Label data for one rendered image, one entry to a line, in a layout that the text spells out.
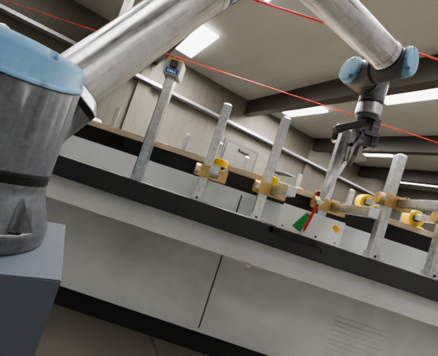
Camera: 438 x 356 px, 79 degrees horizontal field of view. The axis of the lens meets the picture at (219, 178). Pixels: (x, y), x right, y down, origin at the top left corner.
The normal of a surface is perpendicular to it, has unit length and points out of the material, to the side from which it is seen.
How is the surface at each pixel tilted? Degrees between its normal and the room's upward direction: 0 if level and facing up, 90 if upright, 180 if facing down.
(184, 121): 90
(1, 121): 90
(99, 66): 94
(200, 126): 90
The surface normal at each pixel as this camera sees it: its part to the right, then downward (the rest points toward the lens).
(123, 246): 0.01, -0.05
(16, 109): 0.70, 0.19
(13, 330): 0.48, 0.11
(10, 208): 0.93, -0.07
